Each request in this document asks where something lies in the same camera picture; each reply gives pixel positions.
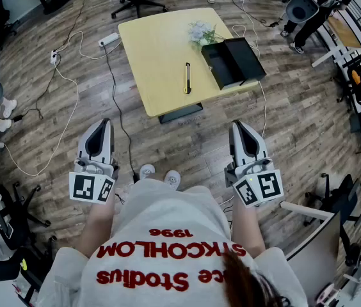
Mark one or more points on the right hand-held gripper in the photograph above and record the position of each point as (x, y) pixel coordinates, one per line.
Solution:
(263, 187)

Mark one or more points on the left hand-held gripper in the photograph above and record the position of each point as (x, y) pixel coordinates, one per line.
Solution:
(86, 185)

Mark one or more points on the black box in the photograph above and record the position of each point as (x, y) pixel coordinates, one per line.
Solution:
(243, 59)

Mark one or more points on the yellow black small knife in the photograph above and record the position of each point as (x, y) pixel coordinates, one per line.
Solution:
(187, 78)

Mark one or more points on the person's left forearm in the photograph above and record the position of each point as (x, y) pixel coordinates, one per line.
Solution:
(95, 225)

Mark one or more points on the person's right forearm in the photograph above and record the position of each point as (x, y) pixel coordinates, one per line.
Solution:
(246, 229)

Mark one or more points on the white slipper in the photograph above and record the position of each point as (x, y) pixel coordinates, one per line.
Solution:
(171, 179)
(147, 171)

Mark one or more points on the black table base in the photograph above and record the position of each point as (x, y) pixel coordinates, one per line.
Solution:
(180, 113)

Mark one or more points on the white shirt with red print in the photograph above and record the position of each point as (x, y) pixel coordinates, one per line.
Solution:
(167, 209)

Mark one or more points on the long white power strip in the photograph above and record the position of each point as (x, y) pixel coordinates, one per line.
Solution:
(109, 39)

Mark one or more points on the pale artificial flower bouquet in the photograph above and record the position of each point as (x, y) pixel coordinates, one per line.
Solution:
(201, 32)

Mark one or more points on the small orange item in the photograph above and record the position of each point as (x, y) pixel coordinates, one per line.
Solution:
(355, 77)

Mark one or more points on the white desk frame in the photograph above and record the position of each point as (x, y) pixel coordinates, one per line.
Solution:
(305, 210)

